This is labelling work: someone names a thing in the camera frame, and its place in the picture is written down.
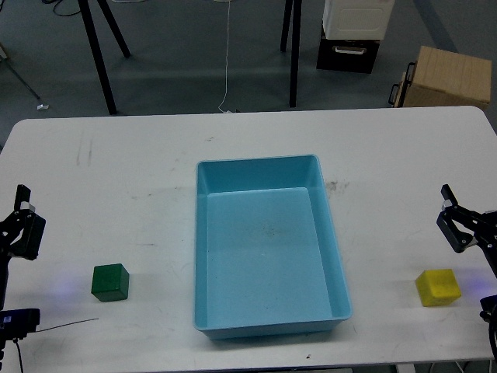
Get white storage box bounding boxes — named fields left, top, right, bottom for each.
left=322, top=0, right=395, bottom=40

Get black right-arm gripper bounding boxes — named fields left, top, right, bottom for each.
left=436, top=184, right=496, bottom=268

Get wooden cabinet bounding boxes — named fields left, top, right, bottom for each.
left=388, top=46, right=492, bottom=110

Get yellow wooden block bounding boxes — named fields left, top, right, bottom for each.
left=415, top=269, right=462, bottom=307

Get white hanging cord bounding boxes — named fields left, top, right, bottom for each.
left=217, top=0, right=238, bottom=114

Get blue plastic bin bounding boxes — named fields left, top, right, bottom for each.
left=193, top=155, right=353, bottom=339

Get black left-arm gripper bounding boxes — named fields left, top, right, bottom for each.
left=1, top=184, right=46, bottom=272

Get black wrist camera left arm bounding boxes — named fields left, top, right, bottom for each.
left=1, top=309, right=40, bottom=341

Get black stand legs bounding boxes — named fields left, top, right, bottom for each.
left=280, top=0, right=303, bottom=108
left=76, top=0, right=131, bottom=116

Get black storage box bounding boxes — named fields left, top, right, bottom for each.
left=316, top=32, right=381, bottom=74

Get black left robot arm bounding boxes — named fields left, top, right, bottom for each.
left=1, top=184, right=46, bottom=349

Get black stand legs right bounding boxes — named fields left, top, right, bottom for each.
left=280, top=0, right=303, bottom=108

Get green wooden block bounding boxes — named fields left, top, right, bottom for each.
left=91, top=263, right=130, bottom=302

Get black stand legs left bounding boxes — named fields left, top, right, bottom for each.
left=76, top=0, right=131, bottom=116

